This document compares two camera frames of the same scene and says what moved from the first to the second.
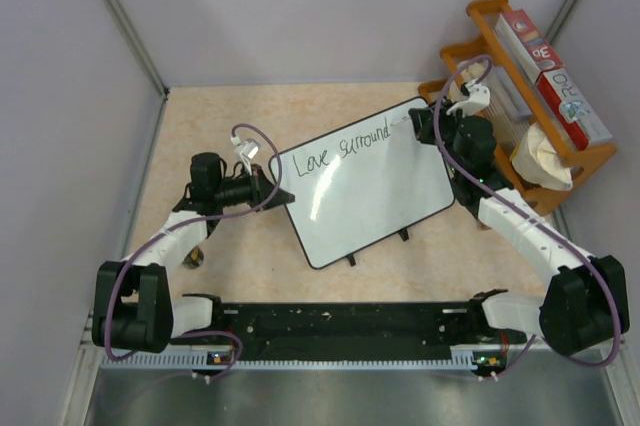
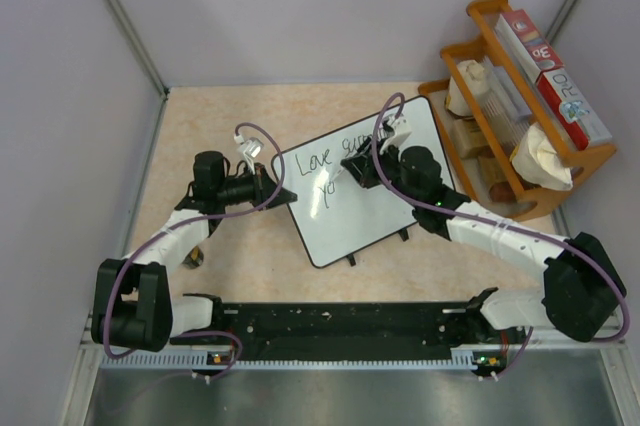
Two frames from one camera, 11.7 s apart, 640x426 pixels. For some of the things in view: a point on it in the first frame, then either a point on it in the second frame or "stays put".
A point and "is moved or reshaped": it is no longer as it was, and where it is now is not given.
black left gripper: (261, 188) stays put
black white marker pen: (400, 122) is moved or reshaped
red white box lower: (576, 114) stays put
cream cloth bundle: (535, 158) stays put
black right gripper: (424, 120) -> (361, 168)
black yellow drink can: (194, 258) stays put
